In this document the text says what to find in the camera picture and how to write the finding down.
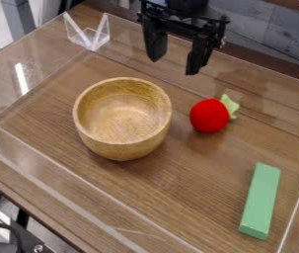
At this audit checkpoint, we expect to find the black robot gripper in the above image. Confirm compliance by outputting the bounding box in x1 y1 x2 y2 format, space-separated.
139 0 230 75

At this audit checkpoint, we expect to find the round wooden bowl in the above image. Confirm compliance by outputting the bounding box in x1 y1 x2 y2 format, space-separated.
72 77 173 161

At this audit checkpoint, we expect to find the green rectangular block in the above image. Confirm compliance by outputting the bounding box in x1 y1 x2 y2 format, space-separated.
239 163 281 240

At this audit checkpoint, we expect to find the clear acrylic tray enclosure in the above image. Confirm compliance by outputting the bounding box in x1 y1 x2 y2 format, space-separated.
0 18 299 253

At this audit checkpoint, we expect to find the black metal clamp base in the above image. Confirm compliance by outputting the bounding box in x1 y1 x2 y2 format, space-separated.
11 221 56 253

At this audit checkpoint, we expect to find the clear acrylic corner bracket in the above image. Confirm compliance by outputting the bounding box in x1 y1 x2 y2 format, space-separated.
63 12 111 51

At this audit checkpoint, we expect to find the red plush strawberry fruit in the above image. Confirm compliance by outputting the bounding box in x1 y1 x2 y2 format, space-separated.
190 94 241 132

